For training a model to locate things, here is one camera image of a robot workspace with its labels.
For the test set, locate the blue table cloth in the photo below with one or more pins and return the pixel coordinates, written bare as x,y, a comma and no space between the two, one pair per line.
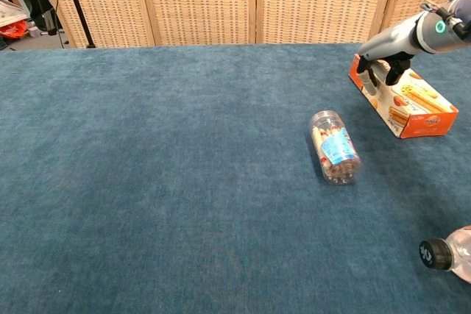
184,200

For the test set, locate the clear plastic snack jar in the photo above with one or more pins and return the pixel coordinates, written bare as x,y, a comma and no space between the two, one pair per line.
335,148

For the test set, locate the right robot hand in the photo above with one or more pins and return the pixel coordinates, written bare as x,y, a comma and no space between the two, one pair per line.
393,40

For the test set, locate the white paper stack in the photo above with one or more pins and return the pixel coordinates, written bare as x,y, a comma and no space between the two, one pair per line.
11,12

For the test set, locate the orange plastic bag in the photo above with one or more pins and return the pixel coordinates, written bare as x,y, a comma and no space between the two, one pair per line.
14,30

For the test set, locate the clear bottle with black cap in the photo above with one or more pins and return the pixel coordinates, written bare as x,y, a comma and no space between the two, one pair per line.
436,253

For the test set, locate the orange snack box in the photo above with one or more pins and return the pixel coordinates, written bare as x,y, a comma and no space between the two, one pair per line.
423,123

